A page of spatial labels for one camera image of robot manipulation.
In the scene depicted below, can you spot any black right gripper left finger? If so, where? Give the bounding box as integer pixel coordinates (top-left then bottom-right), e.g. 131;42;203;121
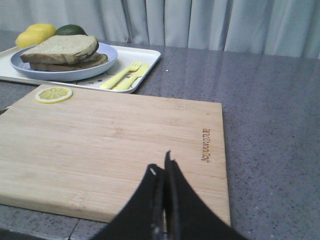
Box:
92;164;164;240

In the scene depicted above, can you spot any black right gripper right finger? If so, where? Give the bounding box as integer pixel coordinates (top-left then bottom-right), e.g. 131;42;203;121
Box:
163;151;245;240

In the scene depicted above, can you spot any bread slice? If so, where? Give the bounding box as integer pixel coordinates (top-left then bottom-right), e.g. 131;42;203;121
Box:
20;34;99;64
29;52;108;72

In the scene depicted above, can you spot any light blue plate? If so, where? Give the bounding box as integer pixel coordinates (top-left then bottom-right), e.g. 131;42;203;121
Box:
10;42;118;82

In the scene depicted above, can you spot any white rectangular tray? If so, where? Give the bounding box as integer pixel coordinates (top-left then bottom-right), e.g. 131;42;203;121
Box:
0;45;161;93

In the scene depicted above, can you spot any wooden cutting board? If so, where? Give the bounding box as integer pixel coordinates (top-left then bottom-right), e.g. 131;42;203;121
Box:
0;88;230;223

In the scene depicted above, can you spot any yellow plastic knife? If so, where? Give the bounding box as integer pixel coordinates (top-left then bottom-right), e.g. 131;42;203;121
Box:
112;64;149;91

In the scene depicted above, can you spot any yellow lemon slice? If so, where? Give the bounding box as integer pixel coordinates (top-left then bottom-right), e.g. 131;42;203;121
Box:
34;87;73;104

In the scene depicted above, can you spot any yellow plastic fork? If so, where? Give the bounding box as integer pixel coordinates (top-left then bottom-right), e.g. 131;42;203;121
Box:
100;60;142;90

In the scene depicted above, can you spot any green lime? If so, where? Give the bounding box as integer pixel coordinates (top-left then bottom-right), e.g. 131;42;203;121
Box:
55;24;87;36

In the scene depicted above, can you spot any grey curtain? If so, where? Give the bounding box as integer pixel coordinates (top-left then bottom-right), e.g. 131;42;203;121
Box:
0;0;320;59

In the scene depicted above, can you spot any metal cutting board handle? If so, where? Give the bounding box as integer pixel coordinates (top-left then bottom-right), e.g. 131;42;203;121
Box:
0;106;10;114

